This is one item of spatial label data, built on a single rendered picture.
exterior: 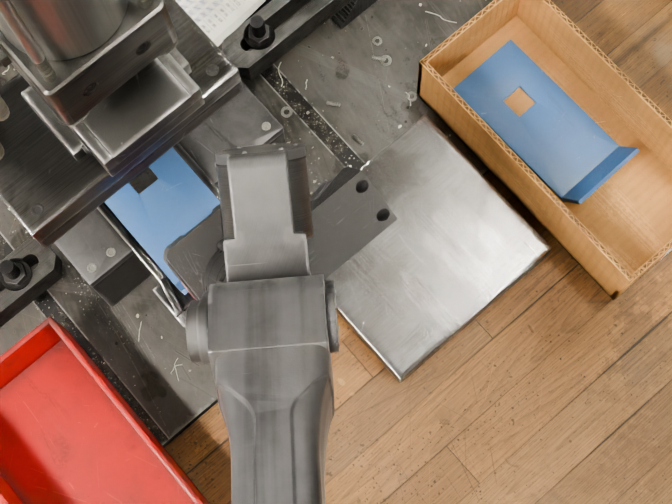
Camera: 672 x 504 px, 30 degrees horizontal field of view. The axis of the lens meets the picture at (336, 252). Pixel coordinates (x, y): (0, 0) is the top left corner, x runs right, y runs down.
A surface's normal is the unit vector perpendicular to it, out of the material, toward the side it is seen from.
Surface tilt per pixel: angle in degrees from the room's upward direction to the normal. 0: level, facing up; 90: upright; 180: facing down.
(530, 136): 0
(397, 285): 0
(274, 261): 25
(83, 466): 0
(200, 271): 30
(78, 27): 90
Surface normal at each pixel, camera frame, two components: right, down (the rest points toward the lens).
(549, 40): -0.76, 0.64
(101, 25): 0.69, 0.69
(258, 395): -0.07, -0.66
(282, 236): 0.00, 0.18
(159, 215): -0.04, -0.25
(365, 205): 0.29, 0.15
